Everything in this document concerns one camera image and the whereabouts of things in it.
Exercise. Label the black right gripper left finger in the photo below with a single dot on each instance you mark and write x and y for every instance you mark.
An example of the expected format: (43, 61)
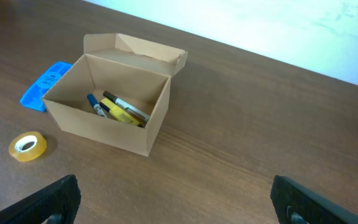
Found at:
(55, 203)

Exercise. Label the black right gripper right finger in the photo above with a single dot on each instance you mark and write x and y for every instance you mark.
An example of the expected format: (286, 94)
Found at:
(295, 203)

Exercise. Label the yellow tape roll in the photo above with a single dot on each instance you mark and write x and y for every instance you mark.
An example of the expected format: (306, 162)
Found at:
(28, 146)

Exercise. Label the yellow highlighter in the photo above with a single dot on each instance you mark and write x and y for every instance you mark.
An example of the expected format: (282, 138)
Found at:
(118, 113)

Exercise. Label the blue whiteboard marker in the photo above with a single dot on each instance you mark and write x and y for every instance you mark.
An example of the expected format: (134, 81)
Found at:
(96, 106)

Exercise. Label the black whiteboard marker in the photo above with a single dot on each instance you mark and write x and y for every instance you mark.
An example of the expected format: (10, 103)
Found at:
(126, 106)

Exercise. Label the cardboard box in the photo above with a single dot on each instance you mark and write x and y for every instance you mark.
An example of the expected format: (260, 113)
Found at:
(117, 92)

